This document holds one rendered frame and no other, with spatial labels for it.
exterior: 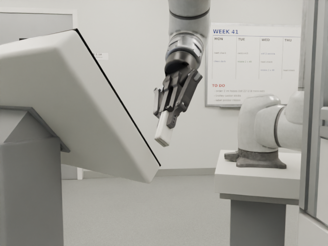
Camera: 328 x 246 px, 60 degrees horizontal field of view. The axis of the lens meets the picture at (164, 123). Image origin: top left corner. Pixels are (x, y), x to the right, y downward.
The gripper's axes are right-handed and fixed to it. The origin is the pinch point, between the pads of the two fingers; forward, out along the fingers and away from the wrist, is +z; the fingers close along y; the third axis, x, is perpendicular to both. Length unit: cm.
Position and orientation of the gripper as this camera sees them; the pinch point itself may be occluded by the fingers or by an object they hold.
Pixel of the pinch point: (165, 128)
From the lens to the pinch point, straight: 56.7
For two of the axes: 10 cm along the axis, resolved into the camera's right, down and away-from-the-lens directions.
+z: -2.0, 7.7, -6.0
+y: 7.4, -2.8, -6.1
